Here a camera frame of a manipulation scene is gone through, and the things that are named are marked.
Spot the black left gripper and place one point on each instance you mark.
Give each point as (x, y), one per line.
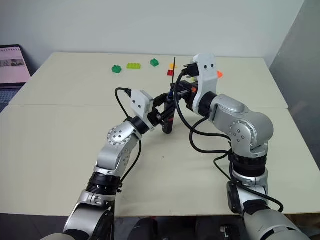
(154, 116)

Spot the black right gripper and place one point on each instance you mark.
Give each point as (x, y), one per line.
(188, 98)

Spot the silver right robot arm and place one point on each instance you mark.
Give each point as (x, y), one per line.
(245, 125)

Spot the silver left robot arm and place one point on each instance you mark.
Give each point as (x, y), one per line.
(117, 147)

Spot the small lime green toy brick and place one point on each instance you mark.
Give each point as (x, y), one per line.
(191, 79)

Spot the red toy brick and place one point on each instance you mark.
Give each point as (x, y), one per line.
(170, 72)

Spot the yellow toy brick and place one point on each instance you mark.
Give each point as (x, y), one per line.
(171, 66)

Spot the orange toy brick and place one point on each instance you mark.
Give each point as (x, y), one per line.
(219, 74)

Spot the lime green long toy brick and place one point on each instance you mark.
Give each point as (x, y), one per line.
(134, 66)

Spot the desk calendar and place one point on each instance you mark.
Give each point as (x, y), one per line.
(12, 67)

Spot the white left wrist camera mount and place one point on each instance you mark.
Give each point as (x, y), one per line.
(140, 103)

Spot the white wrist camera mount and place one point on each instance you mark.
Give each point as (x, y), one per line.
(140, 103)
(205, 75)

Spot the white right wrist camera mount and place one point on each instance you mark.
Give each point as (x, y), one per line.
(205, 75)

